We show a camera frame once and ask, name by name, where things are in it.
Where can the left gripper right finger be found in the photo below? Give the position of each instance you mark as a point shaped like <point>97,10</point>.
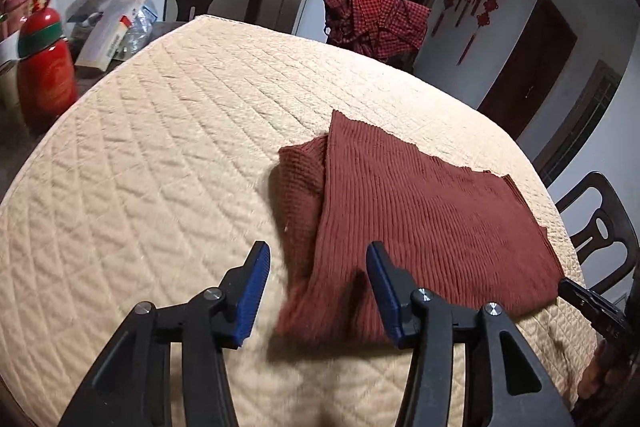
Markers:
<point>505,383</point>

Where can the red thermos bottle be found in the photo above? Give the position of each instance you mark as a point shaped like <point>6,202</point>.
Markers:
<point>46,81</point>

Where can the white medicine box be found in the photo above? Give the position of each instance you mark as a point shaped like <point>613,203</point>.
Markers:
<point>103,41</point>

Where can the red checked cloth on chair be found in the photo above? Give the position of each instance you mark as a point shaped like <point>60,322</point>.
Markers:
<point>379,29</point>

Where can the cream quilted table cover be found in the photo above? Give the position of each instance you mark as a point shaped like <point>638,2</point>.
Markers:
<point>156,182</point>

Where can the rust red knit sweater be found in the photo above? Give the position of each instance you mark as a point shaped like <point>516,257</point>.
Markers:
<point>467,235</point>

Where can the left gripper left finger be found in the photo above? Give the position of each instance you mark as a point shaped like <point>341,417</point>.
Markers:
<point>129,383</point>

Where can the dark brown door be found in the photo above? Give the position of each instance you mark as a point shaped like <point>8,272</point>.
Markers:
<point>531,70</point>

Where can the dark framed window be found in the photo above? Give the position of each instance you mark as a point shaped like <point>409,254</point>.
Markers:
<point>579,123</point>

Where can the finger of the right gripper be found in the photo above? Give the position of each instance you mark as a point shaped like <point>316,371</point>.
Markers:
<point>605,319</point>

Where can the dark chair at right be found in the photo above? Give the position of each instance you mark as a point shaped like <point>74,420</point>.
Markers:
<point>608,224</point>

